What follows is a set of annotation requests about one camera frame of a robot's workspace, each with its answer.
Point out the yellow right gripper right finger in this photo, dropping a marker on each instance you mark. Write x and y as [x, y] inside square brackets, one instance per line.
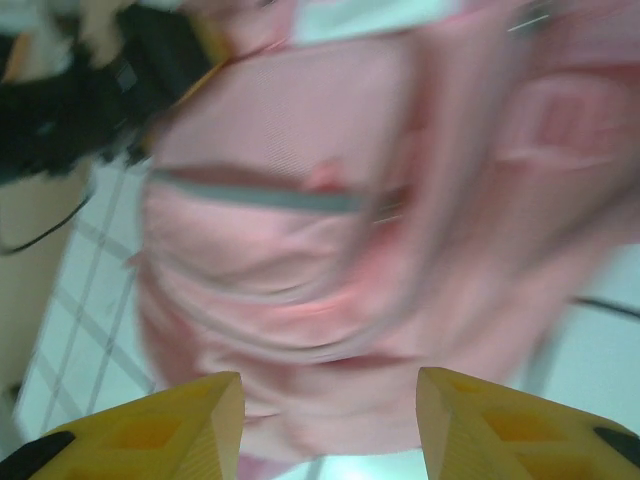
[500, 440]

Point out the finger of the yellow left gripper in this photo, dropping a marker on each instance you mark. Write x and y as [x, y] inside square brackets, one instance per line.
[215, 45]

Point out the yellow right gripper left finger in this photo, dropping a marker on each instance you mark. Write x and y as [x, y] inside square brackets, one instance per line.
[150, 440]

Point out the pink student backpack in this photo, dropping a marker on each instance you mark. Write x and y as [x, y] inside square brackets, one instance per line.
[300, 125]

